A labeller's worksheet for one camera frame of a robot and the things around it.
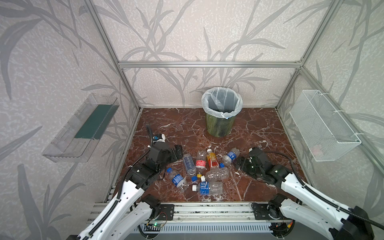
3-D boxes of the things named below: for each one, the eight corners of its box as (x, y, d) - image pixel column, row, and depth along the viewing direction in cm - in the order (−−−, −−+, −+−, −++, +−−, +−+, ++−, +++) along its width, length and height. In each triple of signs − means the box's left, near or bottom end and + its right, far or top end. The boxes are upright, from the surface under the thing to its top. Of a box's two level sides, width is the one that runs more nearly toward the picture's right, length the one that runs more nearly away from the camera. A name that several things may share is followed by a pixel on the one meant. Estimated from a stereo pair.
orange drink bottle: (210, 171, 90) (211, 167, 85) (204, 153, 97) (204, 149, 92) (218, 168, 91) (219, 164, 86) (212, 151, 98) (212, 147, 93)
